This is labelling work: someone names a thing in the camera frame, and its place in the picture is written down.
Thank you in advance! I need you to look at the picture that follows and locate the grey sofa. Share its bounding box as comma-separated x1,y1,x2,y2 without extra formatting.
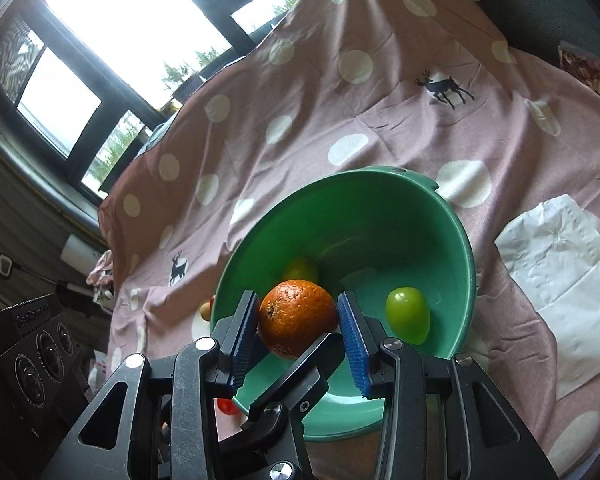
472,0,600,96

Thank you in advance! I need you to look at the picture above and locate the black framed window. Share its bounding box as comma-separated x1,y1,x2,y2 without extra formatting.
0,0,321,201

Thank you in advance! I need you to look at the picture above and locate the black device with round dials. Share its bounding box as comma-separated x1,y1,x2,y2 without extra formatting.
0,294,88,436

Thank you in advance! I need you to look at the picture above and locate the small orange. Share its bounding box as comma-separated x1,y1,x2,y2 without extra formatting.
257,280,340,359

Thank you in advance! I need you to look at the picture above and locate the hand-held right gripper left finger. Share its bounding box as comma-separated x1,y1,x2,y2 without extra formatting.
55,290,261,480

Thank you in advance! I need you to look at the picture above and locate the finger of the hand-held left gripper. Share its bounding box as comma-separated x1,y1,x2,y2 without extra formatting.
220,332,342,480

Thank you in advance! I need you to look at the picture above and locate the white tissue paper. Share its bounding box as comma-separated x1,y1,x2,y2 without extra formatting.
494,194,600,401

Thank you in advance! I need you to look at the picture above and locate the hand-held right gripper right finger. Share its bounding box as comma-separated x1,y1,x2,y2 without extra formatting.
336,290,558,480

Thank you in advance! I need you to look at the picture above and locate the small green jujube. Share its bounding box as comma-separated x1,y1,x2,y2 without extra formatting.
385,287,431,346

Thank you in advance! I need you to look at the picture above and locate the striped curtain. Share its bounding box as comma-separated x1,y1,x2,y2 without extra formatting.
0,12,46,106

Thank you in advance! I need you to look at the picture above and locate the pink crumpled cloth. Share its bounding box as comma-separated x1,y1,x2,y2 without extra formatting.
87,250,116,306

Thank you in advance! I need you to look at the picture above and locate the green plastic bowl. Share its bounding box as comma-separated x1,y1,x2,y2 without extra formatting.
211,166,477,443

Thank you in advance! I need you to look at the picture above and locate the red patterned packet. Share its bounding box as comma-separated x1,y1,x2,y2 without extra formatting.
557,42,600,108

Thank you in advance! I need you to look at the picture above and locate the pink dotted blanket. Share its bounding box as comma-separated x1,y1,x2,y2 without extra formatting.
87,0,600,480

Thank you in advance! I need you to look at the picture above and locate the white board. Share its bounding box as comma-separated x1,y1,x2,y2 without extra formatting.
62,234,103,266

